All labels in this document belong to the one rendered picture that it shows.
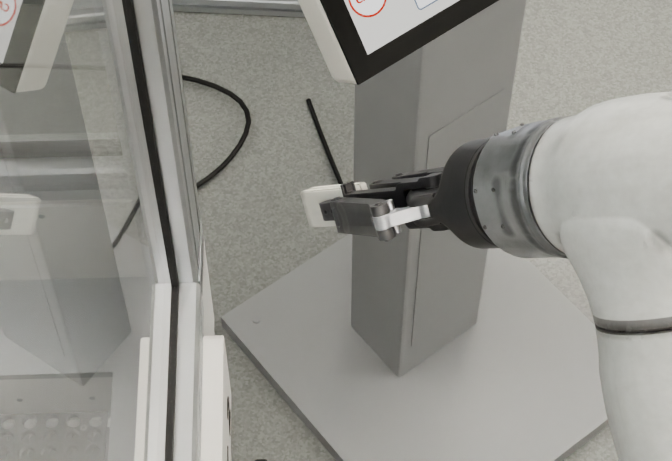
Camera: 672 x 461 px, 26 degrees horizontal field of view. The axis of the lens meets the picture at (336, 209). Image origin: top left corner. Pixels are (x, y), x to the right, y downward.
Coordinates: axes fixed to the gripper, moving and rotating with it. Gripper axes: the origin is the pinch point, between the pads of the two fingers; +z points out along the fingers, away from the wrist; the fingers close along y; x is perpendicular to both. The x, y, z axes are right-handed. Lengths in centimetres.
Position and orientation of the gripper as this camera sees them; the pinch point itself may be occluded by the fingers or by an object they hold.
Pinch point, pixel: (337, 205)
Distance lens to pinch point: 113.2
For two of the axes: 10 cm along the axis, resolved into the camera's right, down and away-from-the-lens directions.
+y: -7.7, 3.0, -5.7
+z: -5.9, 0.4, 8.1
